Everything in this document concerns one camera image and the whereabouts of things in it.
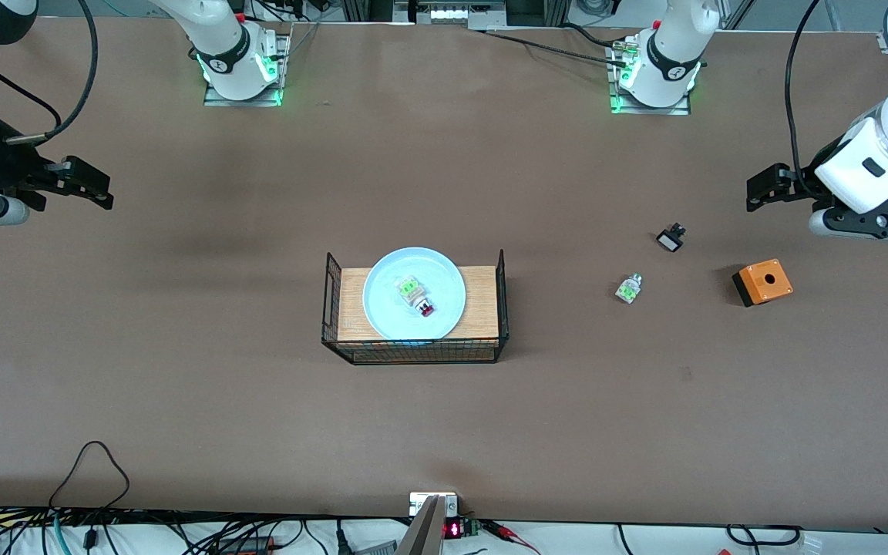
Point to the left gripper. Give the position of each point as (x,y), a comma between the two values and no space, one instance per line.
(801,186)

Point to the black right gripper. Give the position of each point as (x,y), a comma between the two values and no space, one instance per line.
(3,169)

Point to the light blue plate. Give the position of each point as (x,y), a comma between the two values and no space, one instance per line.
(390,308)

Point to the red push button switch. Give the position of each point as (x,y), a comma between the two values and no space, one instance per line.
(412,289)

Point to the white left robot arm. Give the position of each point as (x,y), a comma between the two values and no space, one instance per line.
(671,46)

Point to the aluminium corner extrusion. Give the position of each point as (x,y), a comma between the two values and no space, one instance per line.
(884,42)

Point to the wooden board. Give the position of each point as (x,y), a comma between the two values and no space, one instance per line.
(482,304)

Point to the black adapter with orange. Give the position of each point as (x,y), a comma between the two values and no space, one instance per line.
(247,545)

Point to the red digit display module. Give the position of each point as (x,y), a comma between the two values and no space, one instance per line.
(453,529)

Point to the grey metal bar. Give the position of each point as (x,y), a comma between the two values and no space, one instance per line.
(425,532)

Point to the orange button enclosure box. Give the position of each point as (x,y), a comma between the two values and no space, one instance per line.
(764,284)

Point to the black white switch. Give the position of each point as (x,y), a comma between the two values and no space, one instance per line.
(670,241)

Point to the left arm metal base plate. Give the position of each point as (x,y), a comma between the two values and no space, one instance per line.
(644,111)

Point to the green push button switch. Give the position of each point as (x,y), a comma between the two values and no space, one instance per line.
(628,290)

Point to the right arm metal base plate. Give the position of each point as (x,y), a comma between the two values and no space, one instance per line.
(284,54)

